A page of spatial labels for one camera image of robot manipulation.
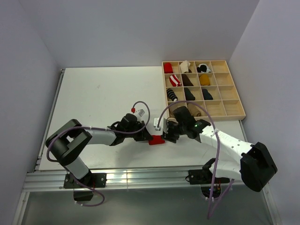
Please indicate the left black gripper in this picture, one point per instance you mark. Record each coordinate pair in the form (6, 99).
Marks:
(144, 136)

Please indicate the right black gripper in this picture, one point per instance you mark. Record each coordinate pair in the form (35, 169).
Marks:
(168, 136)

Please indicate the red patterned sock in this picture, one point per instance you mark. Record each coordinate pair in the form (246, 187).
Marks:
(156, 140)

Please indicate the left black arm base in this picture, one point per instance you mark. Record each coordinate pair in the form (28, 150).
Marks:
(84, 189)

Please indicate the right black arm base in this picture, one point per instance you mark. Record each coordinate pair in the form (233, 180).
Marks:
(204, 177)

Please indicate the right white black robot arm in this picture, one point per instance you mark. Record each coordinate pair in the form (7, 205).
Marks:
(251, 163)

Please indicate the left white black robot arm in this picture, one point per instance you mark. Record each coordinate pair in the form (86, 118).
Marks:
(67, 143)

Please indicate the rolled taupe sock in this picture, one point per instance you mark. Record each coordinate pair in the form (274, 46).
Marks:
(172, 108)

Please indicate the rolled black white ribbed sock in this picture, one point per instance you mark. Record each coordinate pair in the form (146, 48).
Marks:
(171, 95)

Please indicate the rolled dark teal sock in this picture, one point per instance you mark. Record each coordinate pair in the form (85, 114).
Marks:
(206, 95)

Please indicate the rolled dark brown sock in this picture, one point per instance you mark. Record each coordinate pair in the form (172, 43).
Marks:
(186, 81)

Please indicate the rolled red white striped sock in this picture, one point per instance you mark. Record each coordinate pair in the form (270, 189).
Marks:
(174, 80)

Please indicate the wooden compartment tray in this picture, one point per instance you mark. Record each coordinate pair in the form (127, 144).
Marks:
(205, 87)

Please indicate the rolled mustard yellow sock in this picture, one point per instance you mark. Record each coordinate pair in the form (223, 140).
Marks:
(204, 80)

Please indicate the rolled cream sock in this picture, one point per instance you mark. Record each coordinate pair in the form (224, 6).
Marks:
(184, 66)

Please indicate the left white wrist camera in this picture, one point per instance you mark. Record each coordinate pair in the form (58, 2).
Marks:
(138, 113)

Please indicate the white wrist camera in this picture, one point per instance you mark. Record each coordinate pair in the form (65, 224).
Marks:
(138, 113)
(160, 125)

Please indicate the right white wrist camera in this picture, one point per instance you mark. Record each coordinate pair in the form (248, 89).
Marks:
(160, 125)

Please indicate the aluminium frame rail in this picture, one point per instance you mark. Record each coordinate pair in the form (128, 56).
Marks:
(125, 169)

